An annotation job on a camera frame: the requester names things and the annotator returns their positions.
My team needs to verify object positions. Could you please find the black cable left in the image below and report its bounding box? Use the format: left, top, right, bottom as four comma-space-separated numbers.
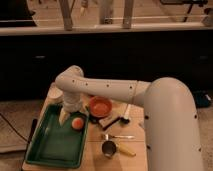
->
0, 112, 29, 143

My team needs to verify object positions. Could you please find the white cup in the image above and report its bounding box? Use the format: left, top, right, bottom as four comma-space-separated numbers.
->
48, 87, 63, 103

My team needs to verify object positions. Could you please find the yellow-handled measuring cup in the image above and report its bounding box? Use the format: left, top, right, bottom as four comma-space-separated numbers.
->
102, 140, 136, 158

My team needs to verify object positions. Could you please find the black white brush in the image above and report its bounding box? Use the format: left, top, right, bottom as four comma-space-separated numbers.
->
120, 104, 131, 124

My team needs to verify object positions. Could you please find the green plastic tray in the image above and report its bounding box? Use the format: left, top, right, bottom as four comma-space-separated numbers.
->
25, 105, 89, 169

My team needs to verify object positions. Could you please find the wooden block with black edge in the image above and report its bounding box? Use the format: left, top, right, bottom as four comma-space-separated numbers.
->
99, 113, 120, 130

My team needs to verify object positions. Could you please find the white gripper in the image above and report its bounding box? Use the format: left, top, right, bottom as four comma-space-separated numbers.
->
59, 93, 82, 124

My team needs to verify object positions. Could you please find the silver fork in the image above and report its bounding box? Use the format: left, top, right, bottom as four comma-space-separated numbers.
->
101, 134, 134, 140

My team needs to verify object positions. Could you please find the orange bowl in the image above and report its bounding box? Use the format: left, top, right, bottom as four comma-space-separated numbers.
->
89, 96, 112, 118

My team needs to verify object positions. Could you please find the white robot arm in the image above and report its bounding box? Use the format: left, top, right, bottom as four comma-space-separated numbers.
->
55, 66, 204, 171

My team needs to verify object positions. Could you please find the red apple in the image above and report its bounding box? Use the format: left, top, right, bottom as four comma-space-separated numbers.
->
71, 117, 84, 130

